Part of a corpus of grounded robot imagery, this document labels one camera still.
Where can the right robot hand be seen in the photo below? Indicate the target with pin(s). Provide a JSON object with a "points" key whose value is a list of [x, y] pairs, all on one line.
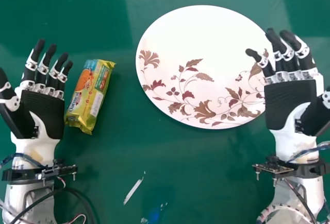
{"points": [[286, 100]]}

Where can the white paper scrap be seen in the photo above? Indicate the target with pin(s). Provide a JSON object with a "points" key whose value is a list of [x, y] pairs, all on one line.
{"points": [[132, 190]]}

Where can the yellow-green biscuit packet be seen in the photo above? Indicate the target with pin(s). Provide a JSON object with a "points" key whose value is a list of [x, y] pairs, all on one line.
{"points": [[89, 95]]}

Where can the white plate brown leaf pattern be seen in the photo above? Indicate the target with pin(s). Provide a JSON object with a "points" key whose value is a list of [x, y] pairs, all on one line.
{"points": [[201, 54]]}

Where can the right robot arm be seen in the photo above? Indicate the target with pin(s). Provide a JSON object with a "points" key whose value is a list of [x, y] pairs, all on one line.
{"points": [[309, 195]]}

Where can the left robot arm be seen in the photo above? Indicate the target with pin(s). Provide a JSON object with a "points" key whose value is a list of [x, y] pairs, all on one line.
{"points": [[15, 198]]}

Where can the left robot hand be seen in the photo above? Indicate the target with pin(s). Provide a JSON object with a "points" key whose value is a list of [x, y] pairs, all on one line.
{"points": [[42, 110]]}

